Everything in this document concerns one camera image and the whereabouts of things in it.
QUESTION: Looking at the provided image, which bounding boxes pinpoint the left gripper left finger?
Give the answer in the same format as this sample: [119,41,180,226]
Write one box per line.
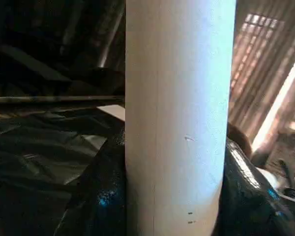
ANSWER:
[55,133,128,236]

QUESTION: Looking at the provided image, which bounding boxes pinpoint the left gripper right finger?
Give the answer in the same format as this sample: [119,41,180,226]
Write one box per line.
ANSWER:
[217,137,295,236]

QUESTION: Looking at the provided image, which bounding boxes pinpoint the white plastic table leg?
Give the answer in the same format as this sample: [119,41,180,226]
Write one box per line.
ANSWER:
[124,0,237,236]

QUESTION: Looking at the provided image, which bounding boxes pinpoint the black work mat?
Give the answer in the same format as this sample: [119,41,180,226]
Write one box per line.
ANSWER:
[0,105,128,236]

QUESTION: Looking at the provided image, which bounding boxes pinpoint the white flat board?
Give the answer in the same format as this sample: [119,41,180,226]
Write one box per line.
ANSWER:
[96,105,126,121]

